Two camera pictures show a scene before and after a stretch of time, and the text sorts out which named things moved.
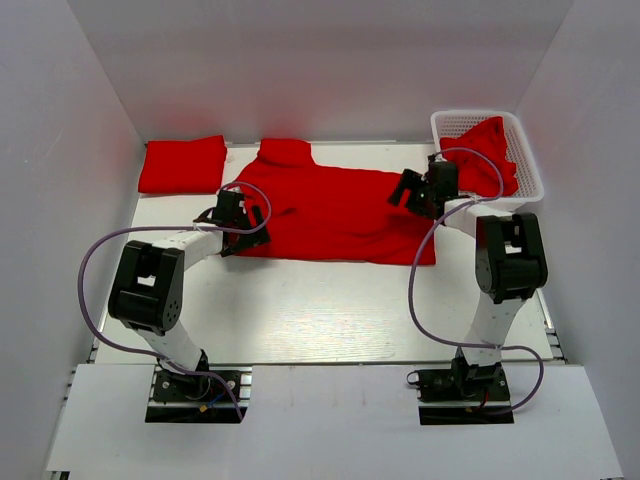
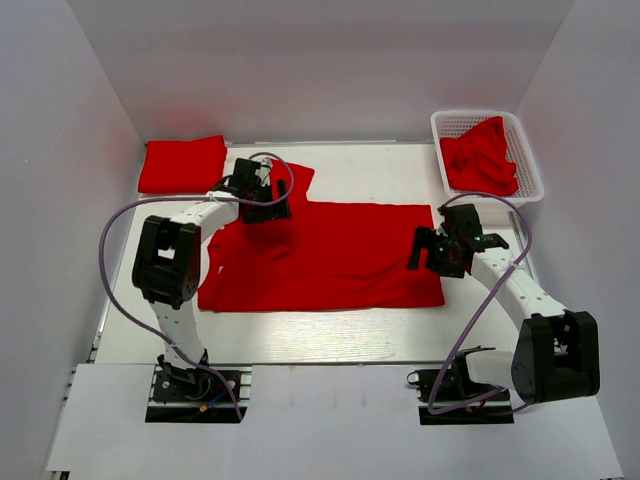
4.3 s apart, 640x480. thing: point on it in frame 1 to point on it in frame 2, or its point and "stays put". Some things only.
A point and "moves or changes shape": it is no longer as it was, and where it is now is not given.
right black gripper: (411, 179) to (426, 237)
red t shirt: (329, 214) moves or changes shape
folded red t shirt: (183, 166) stays put
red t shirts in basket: (485, 166) stays put
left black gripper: (252, 239) to (275, 211)
